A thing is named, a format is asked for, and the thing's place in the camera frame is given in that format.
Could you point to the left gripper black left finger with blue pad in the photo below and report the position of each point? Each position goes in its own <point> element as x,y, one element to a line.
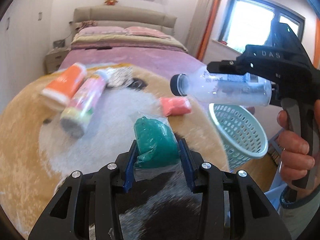
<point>82,195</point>

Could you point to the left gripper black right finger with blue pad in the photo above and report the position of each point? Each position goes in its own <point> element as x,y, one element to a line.
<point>252,214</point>

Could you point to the clear plastic bottle black cap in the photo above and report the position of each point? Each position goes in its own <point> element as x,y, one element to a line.
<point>227,89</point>

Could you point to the green packet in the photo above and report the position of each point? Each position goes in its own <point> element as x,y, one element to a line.
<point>158,150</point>

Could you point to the pink bottle with white cap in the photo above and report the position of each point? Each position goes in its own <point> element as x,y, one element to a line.
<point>76,117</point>

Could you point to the orange and white paper cup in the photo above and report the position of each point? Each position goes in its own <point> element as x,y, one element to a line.
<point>58,93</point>

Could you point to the grey sleeved right forearm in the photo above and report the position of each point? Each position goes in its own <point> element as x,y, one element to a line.
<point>301,217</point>

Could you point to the person's right hand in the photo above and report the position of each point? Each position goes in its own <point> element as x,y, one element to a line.
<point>295,161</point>

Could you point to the right beige orange curtain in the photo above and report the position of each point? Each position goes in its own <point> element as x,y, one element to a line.
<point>316,58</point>

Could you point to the beige orange curtain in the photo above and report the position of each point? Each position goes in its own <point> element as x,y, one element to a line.
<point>201,27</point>
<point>316,58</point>

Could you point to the light green plastic basket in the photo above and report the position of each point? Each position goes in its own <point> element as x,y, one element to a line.
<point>242,135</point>

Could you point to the orange plush dog blanket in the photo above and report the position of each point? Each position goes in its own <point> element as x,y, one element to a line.
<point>37,155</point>

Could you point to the dark framed window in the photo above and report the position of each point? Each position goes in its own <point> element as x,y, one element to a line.
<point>249,22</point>

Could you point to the left beige orange curtain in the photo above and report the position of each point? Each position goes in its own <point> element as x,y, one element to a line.
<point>201,27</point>

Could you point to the pink red packet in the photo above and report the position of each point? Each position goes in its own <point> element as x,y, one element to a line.
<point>175,106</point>

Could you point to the white dotted wrapper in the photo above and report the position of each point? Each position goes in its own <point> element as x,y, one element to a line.
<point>119,77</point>

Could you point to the folded beige quilt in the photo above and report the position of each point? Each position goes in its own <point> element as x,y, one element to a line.
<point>115,40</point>

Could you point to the white bedside nightstand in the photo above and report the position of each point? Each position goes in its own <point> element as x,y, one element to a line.
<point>54,59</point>

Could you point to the pink bed with beige headboard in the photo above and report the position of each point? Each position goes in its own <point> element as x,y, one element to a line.
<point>165,63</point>

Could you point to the pink pillow right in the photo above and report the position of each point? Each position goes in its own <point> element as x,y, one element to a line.
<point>146,32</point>

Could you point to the pink pillow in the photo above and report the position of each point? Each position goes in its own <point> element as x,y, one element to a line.
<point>146,32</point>
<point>103,30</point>

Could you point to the pink pillow left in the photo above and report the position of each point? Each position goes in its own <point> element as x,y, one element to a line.
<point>103,30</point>

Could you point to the orange plush toy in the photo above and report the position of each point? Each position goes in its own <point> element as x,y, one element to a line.
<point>110,2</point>

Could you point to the photo frame on nightstand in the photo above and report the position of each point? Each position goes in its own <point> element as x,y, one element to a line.
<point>59,43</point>

